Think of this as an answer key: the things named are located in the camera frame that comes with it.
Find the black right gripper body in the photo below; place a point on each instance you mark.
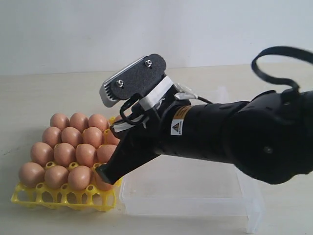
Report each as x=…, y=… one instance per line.
x=195, y=132

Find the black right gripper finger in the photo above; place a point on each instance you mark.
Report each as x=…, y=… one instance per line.
x=131, y=153

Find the brown egg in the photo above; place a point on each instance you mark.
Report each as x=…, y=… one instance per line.
x=60, y=121
x=52, y=136
x=104, y=152
x=79, y=121
x=79, y=178
x=98, y=121
x=111, y=139
x=85, y=154
x=56, y=176
x=64, y=154
x=31, y=174
x=72, y=136
x=117, y=118
x=41, y=153
x=101, y=185
x=93, y=136

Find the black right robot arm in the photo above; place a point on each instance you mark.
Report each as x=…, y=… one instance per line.
x=269, y=138

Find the clear plastic container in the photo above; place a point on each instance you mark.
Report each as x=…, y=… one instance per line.
x=181, y=187

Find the yellow plastic egg tray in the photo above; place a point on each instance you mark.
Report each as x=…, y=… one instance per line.
x=89, y=198

